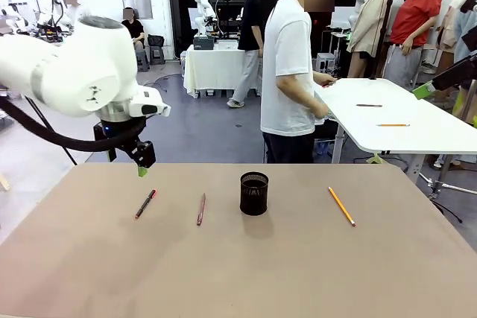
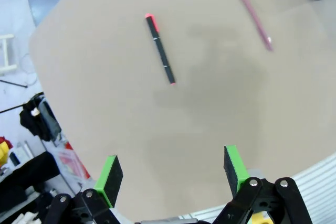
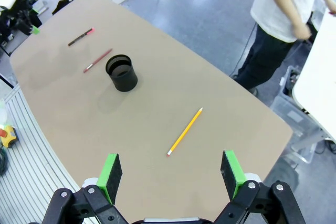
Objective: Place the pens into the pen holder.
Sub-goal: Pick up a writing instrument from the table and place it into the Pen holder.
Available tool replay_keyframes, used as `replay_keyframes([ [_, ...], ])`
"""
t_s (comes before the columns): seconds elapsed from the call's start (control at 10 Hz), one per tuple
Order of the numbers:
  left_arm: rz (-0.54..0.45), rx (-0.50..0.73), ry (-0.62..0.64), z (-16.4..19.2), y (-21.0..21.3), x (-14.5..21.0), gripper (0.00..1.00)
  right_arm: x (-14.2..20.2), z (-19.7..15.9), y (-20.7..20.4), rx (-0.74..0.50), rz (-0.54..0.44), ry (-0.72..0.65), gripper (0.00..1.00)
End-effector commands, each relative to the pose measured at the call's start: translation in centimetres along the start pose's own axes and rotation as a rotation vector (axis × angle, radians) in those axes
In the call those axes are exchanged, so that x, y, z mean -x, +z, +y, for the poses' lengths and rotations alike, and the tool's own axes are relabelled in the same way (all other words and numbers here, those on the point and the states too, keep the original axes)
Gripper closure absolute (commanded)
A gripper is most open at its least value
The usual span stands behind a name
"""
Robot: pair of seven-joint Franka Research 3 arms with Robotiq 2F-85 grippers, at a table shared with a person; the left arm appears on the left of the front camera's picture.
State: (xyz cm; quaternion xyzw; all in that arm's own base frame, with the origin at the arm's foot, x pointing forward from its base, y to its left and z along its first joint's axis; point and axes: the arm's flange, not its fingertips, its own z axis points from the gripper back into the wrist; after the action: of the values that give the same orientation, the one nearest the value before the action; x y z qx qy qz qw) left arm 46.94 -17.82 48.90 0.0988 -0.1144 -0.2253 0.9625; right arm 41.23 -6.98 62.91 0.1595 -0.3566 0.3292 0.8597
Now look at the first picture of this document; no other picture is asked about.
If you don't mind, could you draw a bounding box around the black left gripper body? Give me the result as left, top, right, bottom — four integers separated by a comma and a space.
92, 118, 147, 150

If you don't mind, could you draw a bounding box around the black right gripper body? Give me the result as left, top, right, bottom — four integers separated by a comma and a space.
452, 53, 477, 82

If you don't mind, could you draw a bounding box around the black marker with red cap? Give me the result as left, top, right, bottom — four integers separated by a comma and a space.
134, 188, 158, 220

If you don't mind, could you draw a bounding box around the dark red pen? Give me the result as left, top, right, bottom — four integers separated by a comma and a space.
196, 193, 207, 226

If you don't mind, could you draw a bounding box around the yellow pencil with pink eraser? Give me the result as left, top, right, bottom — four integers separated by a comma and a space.
327, 186, 357, 228

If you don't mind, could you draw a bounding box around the black mesh pen holder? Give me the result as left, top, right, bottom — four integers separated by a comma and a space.
239, 171, 270, 217

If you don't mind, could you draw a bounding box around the person left hand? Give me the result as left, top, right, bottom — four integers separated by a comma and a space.
316, 74, 338, 89

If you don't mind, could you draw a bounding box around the person right hand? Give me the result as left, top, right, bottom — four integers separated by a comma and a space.
311, 101, 331, 122

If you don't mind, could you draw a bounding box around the black tripod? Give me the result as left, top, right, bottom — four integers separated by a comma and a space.
24, 96, 78, 166

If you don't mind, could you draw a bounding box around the figure in red shirt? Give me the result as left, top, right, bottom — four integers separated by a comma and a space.
383, 0, 443, 92

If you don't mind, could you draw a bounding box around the grey plastic stool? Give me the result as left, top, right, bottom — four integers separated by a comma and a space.
136, 49, 151, 72

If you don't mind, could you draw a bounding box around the dark plastic stool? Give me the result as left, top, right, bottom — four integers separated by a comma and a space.
149, 46, 166, 66

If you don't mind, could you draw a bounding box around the seated person in black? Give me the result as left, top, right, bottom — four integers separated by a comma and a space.
121, 7, 146, 53

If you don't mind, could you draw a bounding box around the table with white cloth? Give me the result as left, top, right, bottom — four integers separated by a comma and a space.
183, 44, 262, 99

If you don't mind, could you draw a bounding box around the metal light stand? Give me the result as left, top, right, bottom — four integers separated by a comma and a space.
417, 172, 477, 224

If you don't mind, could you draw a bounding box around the white plastic stool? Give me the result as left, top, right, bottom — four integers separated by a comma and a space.
315, 53, 336, 73

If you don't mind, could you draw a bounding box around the dark equipment box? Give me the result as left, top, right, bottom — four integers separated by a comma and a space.
192, 34, 215, 51

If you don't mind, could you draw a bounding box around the person in white shirt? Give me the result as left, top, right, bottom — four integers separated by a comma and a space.
61, 0, 91, 31

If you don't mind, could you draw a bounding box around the white robot with black head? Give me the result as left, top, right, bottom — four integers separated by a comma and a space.
35, 0, 74, 34

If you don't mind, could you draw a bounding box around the person in white t-shirt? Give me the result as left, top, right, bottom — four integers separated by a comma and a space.
259, 0, 338, 165

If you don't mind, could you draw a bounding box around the black equipment stand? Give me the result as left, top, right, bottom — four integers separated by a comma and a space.
215, 0, 241, 39

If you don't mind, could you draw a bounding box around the person in black t-shirt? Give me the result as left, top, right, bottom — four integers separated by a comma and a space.
227, 0, 268, 109

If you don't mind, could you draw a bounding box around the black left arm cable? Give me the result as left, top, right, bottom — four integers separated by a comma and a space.
0, 98, 147, 153

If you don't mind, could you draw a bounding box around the black floor cable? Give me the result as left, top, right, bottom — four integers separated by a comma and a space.
143, 71, 186, 94

